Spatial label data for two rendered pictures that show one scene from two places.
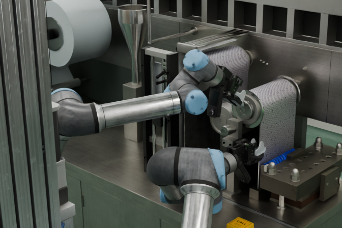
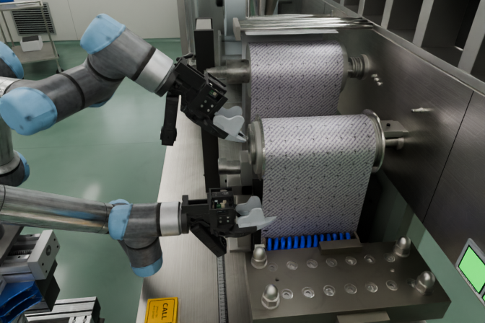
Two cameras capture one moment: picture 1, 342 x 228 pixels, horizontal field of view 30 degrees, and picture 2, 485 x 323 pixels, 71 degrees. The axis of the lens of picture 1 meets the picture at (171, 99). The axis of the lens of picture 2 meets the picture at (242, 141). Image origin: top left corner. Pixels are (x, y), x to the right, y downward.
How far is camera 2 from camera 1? 1.93 m
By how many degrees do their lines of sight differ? 39
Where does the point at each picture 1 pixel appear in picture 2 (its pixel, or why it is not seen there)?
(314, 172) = (322, 307)
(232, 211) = (198, 277)
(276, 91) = (323, 136)
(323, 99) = (429, 182)
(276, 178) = (249, 277)
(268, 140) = (286, 208)
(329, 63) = (461, 117)
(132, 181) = (179, 171)
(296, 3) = not seen: outside the picture
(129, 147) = not seen: hidden behind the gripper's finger
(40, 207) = not seen: outside the picture
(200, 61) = (86, 37)
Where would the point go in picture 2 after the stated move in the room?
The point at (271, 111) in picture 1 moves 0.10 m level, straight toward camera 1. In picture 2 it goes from (294, 167) to (258, 187)
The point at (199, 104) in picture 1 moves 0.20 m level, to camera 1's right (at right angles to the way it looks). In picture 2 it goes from (14, 117) to (75, 166)
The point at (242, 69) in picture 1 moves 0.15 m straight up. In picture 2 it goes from (326, 81) to (334, 21)
